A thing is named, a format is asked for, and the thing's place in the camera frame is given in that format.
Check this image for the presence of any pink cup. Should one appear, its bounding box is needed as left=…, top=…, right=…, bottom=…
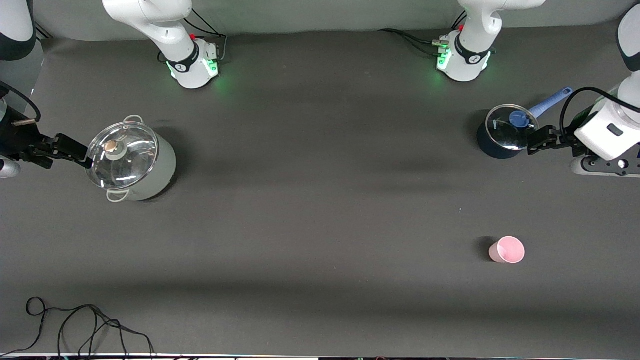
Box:
left=488, top=236, right=526, bottom=264

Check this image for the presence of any small glass blue-knob lid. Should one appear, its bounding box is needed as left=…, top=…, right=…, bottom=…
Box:
left=485, top=103, right=540, bottom=151

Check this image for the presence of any dark blue saucepan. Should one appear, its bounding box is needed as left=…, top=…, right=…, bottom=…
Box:
left=476, top=87, right=574, bottom=160

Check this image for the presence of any large glass pot lid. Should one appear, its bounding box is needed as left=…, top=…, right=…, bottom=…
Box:
left=84, top=122, right=160, bottom=190

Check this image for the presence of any pale green cooking pot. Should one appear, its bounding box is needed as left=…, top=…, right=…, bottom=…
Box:
left=86, top=114, right=177, bottom=203

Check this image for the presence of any dark grey table mat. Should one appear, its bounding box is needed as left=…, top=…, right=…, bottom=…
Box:
left=0, top=20, right=640, bottom=357

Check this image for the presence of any thin black loose cable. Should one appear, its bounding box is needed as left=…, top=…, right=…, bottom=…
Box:
left=0, top=296, right=156, bottom=359

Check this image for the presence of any right arm base black cable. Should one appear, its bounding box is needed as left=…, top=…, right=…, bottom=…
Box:
left=182, top=9, right=229, bottom=63

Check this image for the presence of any arm base black cable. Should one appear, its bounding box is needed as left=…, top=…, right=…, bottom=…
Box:
left=377, top=28, right=448, bottom=56
left=182, top=9, right=229, bottom=63

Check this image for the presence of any left arm base black cable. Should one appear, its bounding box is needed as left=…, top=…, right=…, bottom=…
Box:
left=377, top=28, right=448, bottom=56

